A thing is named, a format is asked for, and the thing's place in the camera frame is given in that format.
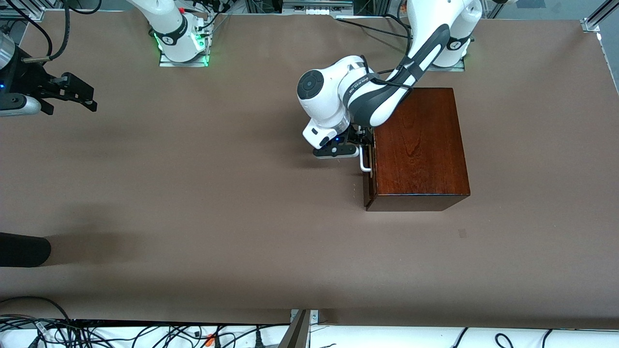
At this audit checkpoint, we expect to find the aluminium frame profile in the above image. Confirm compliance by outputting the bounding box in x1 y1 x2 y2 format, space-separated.
582 0 619 33
0 0 46 21

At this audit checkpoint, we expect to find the black looped cable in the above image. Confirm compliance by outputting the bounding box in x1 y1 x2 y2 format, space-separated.
0 296 73 322

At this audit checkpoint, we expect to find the black cylinder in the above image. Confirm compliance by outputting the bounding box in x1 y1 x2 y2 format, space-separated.
0 232 52 268

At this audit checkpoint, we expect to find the thin black table cable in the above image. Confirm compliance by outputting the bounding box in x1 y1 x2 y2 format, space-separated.
336 17 409 38

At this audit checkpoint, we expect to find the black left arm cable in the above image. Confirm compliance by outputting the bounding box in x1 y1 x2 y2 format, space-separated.
360 14 416 92

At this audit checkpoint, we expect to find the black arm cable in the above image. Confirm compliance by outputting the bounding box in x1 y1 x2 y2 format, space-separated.
360 14 416 92
22 0 72 62

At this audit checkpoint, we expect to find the wooden drawer with white handle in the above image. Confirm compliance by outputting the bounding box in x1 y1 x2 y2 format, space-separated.
359 144 377 208

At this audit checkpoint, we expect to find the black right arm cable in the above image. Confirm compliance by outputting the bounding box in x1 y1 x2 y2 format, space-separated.
22 0 72 62

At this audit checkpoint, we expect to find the dark brown wooden cabinet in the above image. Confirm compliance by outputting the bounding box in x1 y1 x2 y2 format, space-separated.
366 87 471 212

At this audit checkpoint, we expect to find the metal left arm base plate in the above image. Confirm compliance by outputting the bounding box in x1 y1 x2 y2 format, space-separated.
426 58 466 72

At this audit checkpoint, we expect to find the grey metal strut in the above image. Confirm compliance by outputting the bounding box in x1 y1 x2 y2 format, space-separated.
278 309 311 348

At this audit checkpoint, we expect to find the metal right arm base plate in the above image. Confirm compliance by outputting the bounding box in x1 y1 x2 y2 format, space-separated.
160 19 209 67

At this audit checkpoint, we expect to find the grey power strip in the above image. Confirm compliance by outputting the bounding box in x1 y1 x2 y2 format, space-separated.
282 0 354 16

